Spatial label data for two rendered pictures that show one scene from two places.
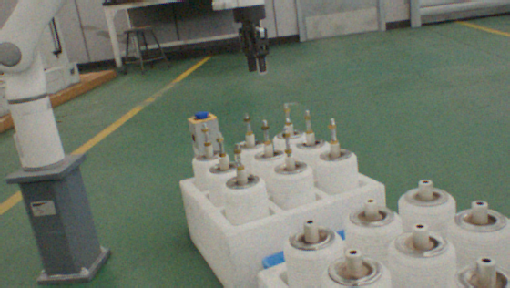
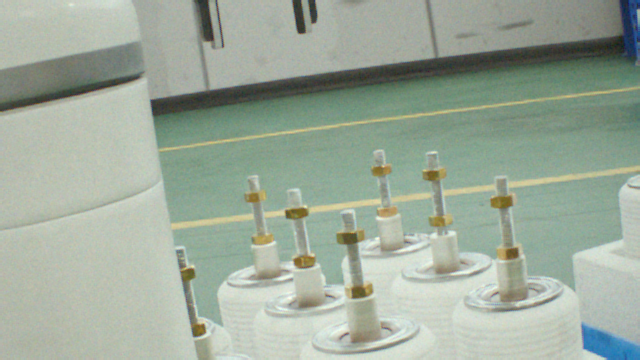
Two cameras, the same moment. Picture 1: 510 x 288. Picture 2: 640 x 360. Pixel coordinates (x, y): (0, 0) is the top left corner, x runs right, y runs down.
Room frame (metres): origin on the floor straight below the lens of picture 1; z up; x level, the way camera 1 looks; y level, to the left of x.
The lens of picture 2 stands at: (1.10, 0.85, 0.49)
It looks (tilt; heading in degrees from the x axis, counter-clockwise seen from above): 9 degrees down; 273
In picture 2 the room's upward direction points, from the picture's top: 9 degrees counter-clockwise
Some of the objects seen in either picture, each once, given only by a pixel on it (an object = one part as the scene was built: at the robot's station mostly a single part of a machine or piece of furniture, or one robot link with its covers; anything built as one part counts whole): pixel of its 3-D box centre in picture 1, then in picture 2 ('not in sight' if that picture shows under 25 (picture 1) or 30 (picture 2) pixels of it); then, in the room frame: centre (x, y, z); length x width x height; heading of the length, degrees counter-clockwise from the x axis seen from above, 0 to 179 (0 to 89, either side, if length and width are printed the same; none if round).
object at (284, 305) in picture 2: (269, 155); (311, 302); (1.16, -0.03, 0.25); 0.08 x 0.08 x 0.01
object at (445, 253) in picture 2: (290, 162); (445, 253); (1.05, -0.07, 0.26); 0.02 x 0.02 x 0.03
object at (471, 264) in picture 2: (290, 168); (447, 268); (1.05, -0.07, 0.25); 0.08 x 0.08 x 0.01
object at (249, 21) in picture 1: (250, 24); not in sight; (1.17, -0.03, 0.57); 0.08 x 0.08 x 0.09
